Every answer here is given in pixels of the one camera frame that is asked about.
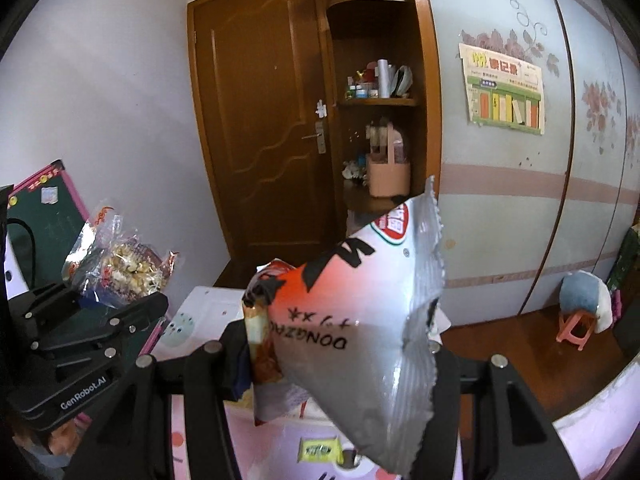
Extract pink bed sheet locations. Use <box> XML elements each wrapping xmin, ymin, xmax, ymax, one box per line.
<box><xmin>553</xmin><ymin>356</ymin><xmax>640</xmax><ymax>479</ymax></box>

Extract pink basket on shelf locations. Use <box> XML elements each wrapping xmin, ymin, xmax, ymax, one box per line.
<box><xmin>367</xmin><ymin>122</ymin><xmax>411</xmax><ymax>198</ymax></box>

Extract clear bag of nuts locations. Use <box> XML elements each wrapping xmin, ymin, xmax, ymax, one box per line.
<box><xmin>61</xmin><ymin>203</ymin><xmax>180</xmax><ymax>309</ymax></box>

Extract pale wardrobe with floral doors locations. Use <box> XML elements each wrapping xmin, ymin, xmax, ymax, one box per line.
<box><xmin>431</xmin><ymin>0</ymin><xmax>639</xmax><ymax>325</ymax></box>

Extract wooden corner shelf unit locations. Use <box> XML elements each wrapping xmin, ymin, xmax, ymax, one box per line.
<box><xmin>324</xmin><ymin>0</ymin><xmax>442</xmax><ymax>232</ymax></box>

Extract white red large snack bag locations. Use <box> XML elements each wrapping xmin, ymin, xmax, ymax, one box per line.
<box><xmin>242</xmin><ymin>188</ymin><xmax>445</xmax><ymax>476</ymax></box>

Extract colourful paper wall chart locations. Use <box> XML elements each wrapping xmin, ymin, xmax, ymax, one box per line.
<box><xmin>459</xmin><ymin>44</ymin><xmax>546</xmax><ymax>136</ymax></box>

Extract pink plastic stool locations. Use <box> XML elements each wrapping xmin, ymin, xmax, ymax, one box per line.
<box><xmin>555</xmin><ymin>310</ymin><xmax>597</xmax><ymax>351</ymax></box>

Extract white plastic storage bin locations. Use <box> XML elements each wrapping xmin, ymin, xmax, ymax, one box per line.
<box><xmin>224</xmin><ymin>307</ymin><xmax>451</xmax><ymax>425</ymax></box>

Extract brown wooden door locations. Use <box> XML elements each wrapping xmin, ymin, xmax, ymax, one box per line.
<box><xmin>188</xmin><ymin>0</ymin><xmax>337</xmax><ymax>287</ymax></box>

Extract green chalkboard pink frame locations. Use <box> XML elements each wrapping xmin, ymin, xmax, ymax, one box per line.
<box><xmin>4</xmin><ymin>159</ymin><xmax>170</xmax><ymax>356</ymax></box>

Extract green yellow snack packet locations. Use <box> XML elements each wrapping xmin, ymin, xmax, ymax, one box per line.
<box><xmin>297</xmin><ymin>437</ymin><xmax>344</xmax><ymax>465</ymax></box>

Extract blue white cushion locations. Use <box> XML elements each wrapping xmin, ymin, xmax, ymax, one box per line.
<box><xmin>559</xmin><ymin>270</ymin><xmax>613</xmax><ymax>334</ymax></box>

